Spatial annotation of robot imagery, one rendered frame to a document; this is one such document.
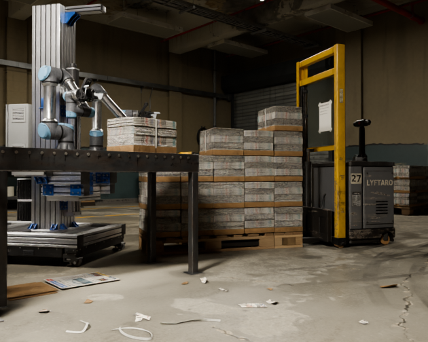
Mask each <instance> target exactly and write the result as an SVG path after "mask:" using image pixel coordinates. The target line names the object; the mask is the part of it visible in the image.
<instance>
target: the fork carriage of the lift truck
mask: <svg viewBox="0 0 428 342"><path fill-rule="evenodd" d="M299 207H302V208H303V213H302V226H303V230H302V234H304V235H306V237H316V238H319V240H320V241H323V242H332V209H326V208H315V207H309V206H299Z"/></svg>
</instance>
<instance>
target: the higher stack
mask: <svg viewBox="0 0 428 342"><path fill-rule="evenodd" d="M257 118H258V119H257V121H258V123H257V124H258V129H261V128H267V127H270V126H303V120H302V107H284V106H273V107H270V108H267V109H264V110H261V111H258V117H257ZM272 132H273V151H274V152H275V151H302V147H303V146H302V144H303V138H302V132H301V131H291V130H273V131H272ZM269 157H273V158H274V159H271V160H274V161H273V169H274V176H302V175H303V174H302V173H303V171H302V167H301V166H302V158H301V157H300V156H269ZM271 182H273V183H274V197H273V198H274V202H301V201H302V199H303V198H302V194H303V191H302V190H303V188H302V182H300V181H271ZM272 208H273V212H274V213H273V214H274V229H275V227H302V213H303V208H302V207H299V206H279V207H272ZM272 233H273V235H274V248H296V247H303V244H302V237H303V234H302V232H301V231H290V232H272Z"/></svg>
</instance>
